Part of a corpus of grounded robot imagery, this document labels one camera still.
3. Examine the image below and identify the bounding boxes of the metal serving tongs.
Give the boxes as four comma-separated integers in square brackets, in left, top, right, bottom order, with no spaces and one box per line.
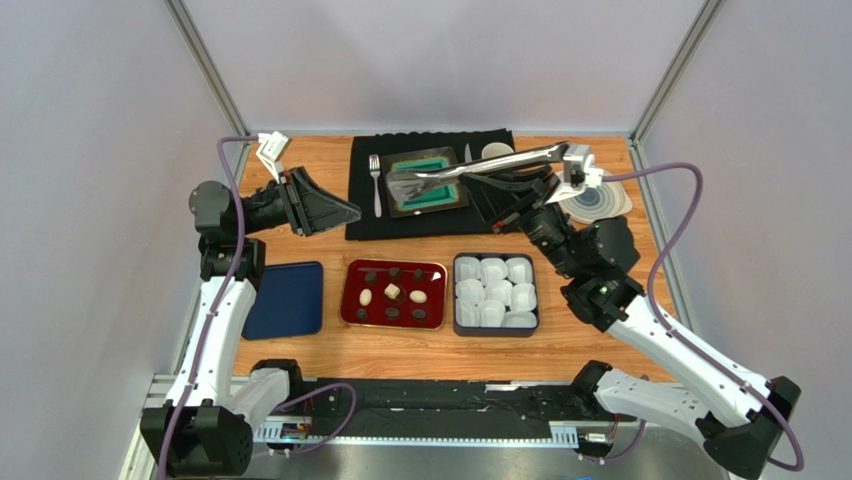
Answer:
[385,142,573,202]

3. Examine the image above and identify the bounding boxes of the cream cube chocolate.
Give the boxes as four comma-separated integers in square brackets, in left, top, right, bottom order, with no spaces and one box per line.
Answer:
[384,283,401,300]

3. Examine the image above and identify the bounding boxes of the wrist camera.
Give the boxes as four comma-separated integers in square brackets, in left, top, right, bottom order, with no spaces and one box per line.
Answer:
[256,131,291,182]
[547,144,603,204]

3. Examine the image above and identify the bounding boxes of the white paper cup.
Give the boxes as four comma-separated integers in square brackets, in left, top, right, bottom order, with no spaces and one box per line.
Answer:
[456,299,480,328]
[479,257,509,286]
[505,256,534,284]
[509,283,537,312]
[484,279,514,307]
[477,299,506,328]
[455,279,486,305]
[454,256,481,283]
[501,311,538,329]

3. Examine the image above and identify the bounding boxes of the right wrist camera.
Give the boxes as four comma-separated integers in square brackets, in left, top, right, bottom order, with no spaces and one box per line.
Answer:
[547,144,603,204]

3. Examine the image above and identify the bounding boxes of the aluminium frame rail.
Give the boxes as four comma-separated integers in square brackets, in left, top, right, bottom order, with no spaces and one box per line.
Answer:
[119,373,763,480]

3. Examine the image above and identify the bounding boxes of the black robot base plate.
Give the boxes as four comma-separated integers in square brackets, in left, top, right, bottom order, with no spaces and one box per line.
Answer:
[255,378,635,448]

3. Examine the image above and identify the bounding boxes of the black cloth placemat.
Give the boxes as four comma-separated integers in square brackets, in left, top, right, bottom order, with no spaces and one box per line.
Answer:
[345,128,515,241]

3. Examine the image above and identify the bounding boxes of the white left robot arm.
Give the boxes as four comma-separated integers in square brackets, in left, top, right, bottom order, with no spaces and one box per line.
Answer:
[140,167,361,479]

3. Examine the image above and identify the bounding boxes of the dark blue box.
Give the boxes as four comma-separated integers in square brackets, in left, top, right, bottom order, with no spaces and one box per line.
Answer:
[453,253,541,338]

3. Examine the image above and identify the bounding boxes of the dark blue box lid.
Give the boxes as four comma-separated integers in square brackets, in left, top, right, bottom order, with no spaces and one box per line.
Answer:
[242,261,324,341]

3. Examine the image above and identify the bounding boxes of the orange ceramic mug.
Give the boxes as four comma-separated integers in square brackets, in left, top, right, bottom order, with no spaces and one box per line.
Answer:
[480,142,514,160]

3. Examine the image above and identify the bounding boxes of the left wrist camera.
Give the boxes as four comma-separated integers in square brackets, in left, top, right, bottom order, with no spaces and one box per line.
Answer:
[256,131,291,182]

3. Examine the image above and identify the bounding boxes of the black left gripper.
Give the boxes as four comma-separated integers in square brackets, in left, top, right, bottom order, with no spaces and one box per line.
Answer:
[236,167,359,237]

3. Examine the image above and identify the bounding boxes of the white round lid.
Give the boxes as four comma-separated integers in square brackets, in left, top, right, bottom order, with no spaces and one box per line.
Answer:
[558,182,633,225]

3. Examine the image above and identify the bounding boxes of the white oval chocolate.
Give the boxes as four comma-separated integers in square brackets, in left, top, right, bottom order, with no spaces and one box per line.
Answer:
[358,288,373,307]
[409,290,428,304]

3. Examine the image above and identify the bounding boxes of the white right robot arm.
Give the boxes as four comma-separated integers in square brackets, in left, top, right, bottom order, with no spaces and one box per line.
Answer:
[460,167,801,479]

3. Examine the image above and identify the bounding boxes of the teal square plate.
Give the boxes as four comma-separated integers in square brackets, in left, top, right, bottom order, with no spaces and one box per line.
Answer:
[380,146,469,218]

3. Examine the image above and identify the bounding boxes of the silver fork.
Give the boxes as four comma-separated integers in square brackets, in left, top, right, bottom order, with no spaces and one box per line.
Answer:
[368,154,383,218]

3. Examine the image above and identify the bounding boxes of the red lacquer chocolate tray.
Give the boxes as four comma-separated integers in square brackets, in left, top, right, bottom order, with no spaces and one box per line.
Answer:
[339,259,448,330]

